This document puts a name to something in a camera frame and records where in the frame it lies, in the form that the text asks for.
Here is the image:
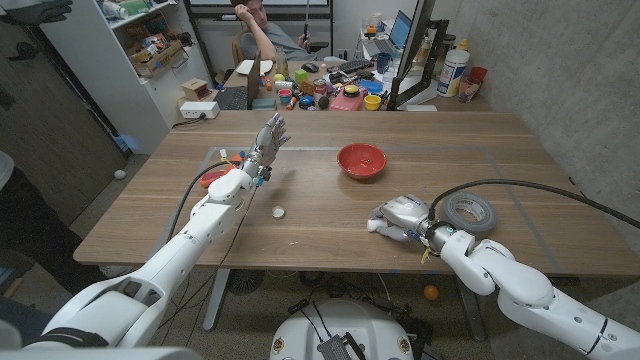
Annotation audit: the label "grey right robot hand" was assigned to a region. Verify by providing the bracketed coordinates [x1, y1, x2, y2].
[367, 194, 436, 244]

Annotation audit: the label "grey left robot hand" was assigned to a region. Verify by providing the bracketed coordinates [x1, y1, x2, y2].
[241, 112, 292, 189]

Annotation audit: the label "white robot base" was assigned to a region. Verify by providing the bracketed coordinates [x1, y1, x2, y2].
[269, 298, 415, 360]

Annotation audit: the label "red bowl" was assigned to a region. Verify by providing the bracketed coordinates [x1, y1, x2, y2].
[336, 142, 388, 181]

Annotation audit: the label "black laptop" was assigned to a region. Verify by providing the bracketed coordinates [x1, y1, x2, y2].
[213, 48, 262, 112]

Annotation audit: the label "orange toy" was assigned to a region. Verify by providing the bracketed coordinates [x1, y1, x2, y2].
[199, 153, 246, 189]

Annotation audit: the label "white power box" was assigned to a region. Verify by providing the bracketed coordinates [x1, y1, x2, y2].
[179, 100, 221, 120]

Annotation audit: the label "white plate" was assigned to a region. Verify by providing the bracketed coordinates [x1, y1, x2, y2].
[234, 58, 275, 76]

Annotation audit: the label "small wooden box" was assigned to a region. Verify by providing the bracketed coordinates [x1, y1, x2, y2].
[180, 78, 213, 102]

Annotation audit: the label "pink box yellow button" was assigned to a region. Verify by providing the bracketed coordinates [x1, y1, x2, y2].
[328, 84, 369, 112]

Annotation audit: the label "seated person grey shirt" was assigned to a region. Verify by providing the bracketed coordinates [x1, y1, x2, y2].
[229, 0, 331, 64]

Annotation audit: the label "grey metal table leg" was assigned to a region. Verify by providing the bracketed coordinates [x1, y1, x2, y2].
[452, 273, 487, 343]
[202, 268, 231, 332]

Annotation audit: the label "black keyboard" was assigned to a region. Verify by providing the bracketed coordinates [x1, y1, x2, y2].
[337, 58, 375, 75]

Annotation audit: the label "black grabber stick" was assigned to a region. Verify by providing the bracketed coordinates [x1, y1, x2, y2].
[301, 0, 331, 54]

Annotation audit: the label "round floor fan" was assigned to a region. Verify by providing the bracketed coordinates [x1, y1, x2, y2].
[227, 269, 266, 296]

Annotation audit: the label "clear glass cup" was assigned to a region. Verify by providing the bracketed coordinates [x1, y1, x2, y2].
[457, 75, 481, 105]

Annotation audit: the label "cardboard box with items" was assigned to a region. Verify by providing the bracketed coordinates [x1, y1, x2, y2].
[130, 39, 185, 79]

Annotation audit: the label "blue and white box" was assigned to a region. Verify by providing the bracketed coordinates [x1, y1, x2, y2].
[436, 48, 471, 98]

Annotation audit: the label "white shelf unit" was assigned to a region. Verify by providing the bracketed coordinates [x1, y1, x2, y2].
[42, 0, 214, 155]

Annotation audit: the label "black computer monitor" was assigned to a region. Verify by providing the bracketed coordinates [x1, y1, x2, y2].
[387, 0, 451, 111]

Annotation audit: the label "silver laptop blue screen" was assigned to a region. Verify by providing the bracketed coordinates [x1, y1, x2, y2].
[360, 9, 414, 59]

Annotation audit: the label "standing person black gloves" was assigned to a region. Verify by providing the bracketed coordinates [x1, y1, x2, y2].
[0, 0, 109, 296]

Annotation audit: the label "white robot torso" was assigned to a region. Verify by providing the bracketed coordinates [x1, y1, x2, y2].
[0, 346, 204, 360]

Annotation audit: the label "grey duct tape roll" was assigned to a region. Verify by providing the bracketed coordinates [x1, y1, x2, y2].
[439, 191, 499, 237]

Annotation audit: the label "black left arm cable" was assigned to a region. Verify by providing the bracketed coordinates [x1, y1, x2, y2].
[166, 160, 236, 244]

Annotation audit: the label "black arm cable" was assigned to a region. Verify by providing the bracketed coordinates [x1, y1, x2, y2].
[427, 178, 640, 231]
[166, 160, 236, 244]

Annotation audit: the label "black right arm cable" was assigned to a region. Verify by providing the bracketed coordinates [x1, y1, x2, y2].
[427, 178, 640, 231]

